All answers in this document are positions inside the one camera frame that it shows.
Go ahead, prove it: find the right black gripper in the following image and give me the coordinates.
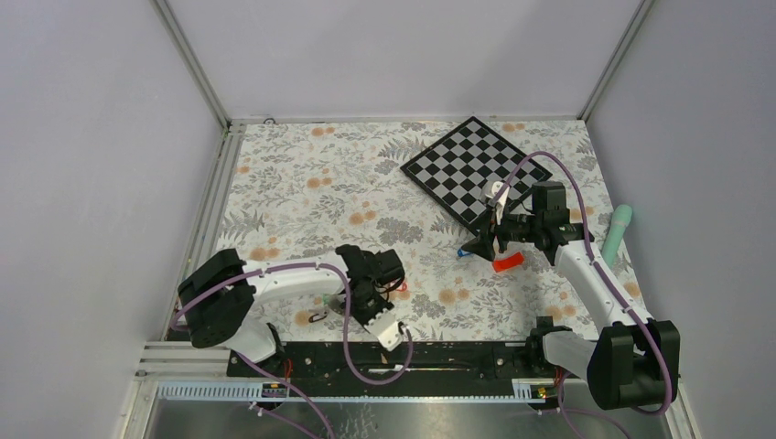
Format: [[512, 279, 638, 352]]
[[461, 203, 543, 262]]

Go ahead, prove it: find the black key tag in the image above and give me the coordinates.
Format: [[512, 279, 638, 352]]
[[307, 313, 328, 324]]

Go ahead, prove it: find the large grey metal keyring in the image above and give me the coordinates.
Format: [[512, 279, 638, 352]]
[[324, 294, 346, 318]]

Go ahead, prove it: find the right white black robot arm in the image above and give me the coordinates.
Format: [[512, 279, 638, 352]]
[[462, 181, 680, 414]]

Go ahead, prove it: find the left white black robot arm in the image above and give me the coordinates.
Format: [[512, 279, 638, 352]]
[[171, 244, 404, 376]]

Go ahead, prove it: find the red plastic block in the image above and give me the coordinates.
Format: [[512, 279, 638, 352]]
[[491, 252, 524, 273]]

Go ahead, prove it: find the black white checkerboard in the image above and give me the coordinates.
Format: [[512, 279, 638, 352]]
[[400, 117, 525, 233]]

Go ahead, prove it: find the floral table mat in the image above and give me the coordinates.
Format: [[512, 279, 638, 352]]
[[192, 118, 659, 344]]

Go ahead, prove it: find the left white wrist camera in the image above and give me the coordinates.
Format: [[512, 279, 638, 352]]
[[364, 313, 404, 352]]

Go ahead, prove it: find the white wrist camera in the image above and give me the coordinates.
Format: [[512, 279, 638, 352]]
[[364, 313, 404, 352], [482, 181, 509, 225]]

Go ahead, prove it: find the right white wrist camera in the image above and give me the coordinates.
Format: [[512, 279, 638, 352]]
[[482, 181, 509, 225]]

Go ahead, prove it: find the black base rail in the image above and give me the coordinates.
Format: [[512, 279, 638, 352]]
[[260, 341, 559, 394]]

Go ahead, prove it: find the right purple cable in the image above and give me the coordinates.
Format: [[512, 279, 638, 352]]
[[494, 151, 675, 439]]

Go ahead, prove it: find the mint green cylinder handle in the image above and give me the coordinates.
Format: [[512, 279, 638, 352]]
[[600, 204, 633, 268]]

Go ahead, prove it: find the white slotted cable duct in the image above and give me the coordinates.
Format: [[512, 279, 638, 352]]
[[157, 376, 545, 403]]

